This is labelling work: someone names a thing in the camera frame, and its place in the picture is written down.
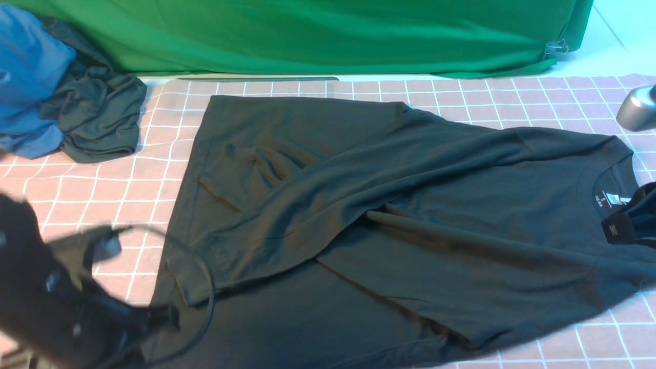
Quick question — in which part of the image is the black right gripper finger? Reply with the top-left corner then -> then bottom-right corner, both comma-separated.
601,182 -> 655,244

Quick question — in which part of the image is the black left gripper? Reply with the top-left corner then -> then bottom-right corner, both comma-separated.
31,280 -> 180,368

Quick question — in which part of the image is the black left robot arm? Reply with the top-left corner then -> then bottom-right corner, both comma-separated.
1,194 -> 180,368

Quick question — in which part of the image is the pink grid tablecloth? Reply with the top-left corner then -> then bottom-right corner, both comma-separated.
1,74 -> 655,368

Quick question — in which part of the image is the metal binder clip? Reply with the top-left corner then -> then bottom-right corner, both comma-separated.
543,39 -> 569,59

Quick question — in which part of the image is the crumpled dark gray garment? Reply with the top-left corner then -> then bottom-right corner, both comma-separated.
39,17 -> 147,163

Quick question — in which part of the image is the green backdrop cloth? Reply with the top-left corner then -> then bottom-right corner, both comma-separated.
11,1 -> 593,79

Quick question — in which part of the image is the blue garment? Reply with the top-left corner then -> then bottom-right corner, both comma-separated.
1,3 -> 76,159

